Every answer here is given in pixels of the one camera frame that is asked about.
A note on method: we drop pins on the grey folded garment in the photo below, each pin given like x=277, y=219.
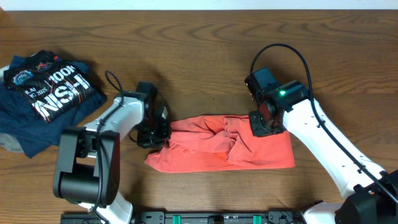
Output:
x=10, y=143

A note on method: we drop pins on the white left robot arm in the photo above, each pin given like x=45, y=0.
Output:
x=87, y=171

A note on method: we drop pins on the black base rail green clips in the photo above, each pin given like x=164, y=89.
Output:
x=158, y=217

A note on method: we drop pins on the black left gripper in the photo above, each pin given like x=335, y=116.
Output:
x=154, y=137

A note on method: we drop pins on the navy blue folded garment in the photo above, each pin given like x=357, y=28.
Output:
x=19, y=119

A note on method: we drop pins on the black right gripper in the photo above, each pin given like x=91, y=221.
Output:
x=257, y=128

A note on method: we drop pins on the orange red t-shirt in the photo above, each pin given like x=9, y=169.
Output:
x=220, y=142

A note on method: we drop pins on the black printed folded t-shirt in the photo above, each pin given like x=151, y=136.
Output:
x=52, y=85

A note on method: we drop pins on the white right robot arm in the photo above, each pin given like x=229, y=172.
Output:
x=368, y=191

